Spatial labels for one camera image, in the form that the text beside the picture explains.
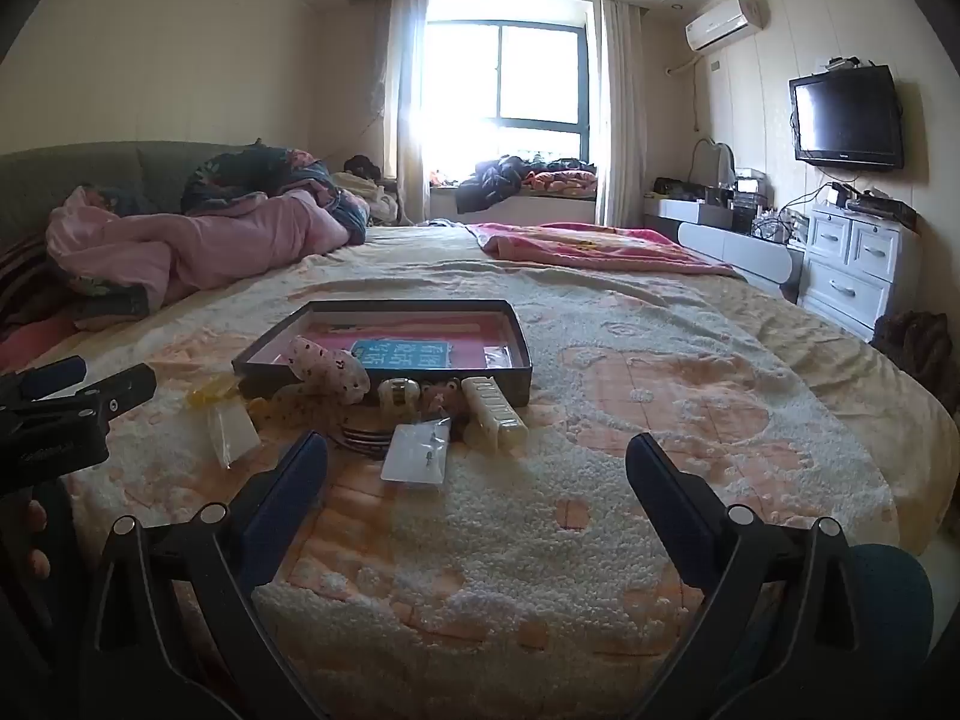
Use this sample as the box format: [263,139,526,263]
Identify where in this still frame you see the black box with pink lining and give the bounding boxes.
[231,300,535,410]

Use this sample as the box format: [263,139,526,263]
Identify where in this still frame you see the sheer white curtain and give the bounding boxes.
[596,0,649,231]
[371,0,430,227]

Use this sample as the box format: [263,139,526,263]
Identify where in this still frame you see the pink blanket pile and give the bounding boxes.
[180,141,371,248]

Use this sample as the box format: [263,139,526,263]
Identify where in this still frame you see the person's left hand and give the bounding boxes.
[21,499,53,580]

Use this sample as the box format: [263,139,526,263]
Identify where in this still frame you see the green padded headboard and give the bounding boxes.
[0,141,252,256]

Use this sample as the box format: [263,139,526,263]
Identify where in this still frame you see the polka-dot fabric scrunchie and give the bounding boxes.
[259,335,371,428]

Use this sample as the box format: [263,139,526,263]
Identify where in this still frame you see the cream cloth bundle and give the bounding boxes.
[330,169,400,227]

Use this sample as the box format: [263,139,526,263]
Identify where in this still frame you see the dark striped pillow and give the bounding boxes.
[0,236,57,335]

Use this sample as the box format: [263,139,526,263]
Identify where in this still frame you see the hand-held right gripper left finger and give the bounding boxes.
[79,431,331,720]

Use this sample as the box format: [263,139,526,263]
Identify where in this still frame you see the blue printed card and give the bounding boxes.
[349,339,455,374]

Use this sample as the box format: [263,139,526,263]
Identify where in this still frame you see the brown hair claw clip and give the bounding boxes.
[328,420,398,460]

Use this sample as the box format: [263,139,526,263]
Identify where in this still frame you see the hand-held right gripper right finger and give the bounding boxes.
[625,433,875,720]

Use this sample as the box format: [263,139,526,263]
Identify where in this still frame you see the orange clothes pile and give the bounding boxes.
[525,157,599,197]

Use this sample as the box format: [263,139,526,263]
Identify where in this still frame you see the pink quilt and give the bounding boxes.
[46,184,353,314]

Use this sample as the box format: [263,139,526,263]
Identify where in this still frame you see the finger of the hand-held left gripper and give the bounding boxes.
[71,362,158,428]
[0,356,89,410]

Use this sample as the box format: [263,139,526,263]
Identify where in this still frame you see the yellow item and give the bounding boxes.
[186,382,260,467]

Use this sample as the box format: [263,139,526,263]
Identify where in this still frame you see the black television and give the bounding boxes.
[789,65,905,172]

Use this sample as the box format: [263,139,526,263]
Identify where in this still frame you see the clear bag with earrings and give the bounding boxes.
[380,418,454,494]

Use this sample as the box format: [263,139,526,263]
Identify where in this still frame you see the window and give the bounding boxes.
[422,19,587,166]

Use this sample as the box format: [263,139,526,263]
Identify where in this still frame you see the white rounded appliance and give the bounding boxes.
[690,138,737,190]

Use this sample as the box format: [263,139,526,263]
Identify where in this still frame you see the pink printed blanket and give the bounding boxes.
[466,221,745,280]

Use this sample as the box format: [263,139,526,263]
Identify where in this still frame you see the brown bag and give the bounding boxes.
[872,310,955,392]

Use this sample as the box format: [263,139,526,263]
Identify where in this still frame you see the white drawer cabinet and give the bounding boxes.
[796,202,923,344]

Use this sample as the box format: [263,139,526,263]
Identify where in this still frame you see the white low cabinet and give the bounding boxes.
[645,197,806,306]

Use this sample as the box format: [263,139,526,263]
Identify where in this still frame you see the black set-top box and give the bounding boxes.
[846,191,917,232]

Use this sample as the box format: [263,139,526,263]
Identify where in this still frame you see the black jacket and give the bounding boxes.
[455,155,527,215]

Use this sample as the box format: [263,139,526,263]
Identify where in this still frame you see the white clip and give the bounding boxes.
[377,377,421,421]

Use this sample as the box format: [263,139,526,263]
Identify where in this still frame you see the white air conditioner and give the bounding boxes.
[684,0,772,53]

